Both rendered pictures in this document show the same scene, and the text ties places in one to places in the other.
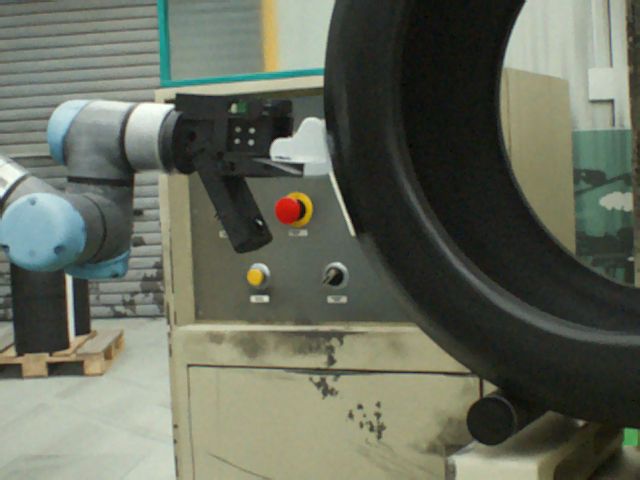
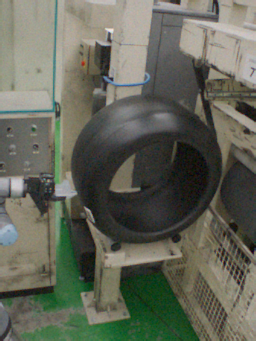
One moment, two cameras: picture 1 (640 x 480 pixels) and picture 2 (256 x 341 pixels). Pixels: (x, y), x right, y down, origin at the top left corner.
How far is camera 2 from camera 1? 108 cm
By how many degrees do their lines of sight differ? 51
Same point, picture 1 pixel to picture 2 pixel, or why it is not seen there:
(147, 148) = (18, 195)
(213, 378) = not seen: outside the picture
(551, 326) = (138, 234)
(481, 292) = (123, 231)
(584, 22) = not seen: outside the picture
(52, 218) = (14, 234)
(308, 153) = (65, 192)
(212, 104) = (36, 182)
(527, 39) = not seen: outside the picture
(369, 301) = (12, 170)
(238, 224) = (43, 208)
